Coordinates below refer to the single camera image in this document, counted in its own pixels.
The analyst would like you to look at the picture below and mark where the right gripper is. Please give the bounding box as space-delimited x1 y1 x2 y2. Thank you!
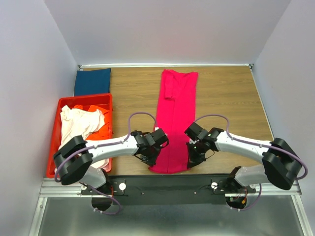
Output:
185 140 206 169

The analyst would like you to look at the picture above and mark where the magenta t shirt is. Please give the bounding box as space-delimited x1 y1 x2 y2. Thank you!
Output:
149 69 198 174

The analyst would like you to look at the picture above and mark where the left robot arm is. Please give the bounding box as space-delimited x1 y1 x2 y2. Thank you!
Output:
53 128 169 194

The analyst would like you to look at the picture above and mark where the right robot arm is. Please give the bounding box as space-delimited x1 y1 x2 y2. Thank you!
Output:
185 122 302 193

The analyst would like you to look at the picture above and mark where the orange t shirt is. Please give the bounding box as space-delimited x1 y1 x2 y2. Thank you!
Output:
73 105 111 141

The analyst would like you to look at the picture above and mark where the red plastic bin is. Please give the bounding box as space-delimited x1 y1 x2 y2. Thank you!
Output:
46 93 113 178

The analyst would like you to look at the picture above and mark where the pale pink t shirt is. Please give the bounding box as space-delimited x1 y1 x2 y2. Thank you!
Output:
58 105 111 173

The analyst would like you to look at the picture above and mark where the folded blue t shirt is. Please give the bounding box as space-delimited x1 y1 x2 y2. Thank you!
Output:
74 68 111 96

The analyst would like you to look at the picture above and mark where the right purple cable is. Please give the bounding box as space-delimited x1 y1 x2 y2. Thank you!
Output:
193 115 310 181

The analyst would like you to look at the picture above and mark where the purple cable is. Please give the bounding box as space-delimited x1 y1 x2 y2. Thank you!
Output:
193 115 310 181
54 112 160 183

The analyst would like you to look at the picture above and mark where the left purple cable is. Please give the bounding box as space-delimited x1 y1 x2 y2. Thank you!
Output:
54 112 160 183

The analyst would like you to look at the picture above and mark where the black mounting base plate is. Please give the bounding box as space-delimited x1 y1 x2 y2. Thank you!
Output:
81 174 256 211

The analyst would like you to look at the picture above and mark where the aluminium frame rail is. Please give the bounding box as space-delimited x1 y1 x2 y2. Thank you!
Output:
29 178 313 236

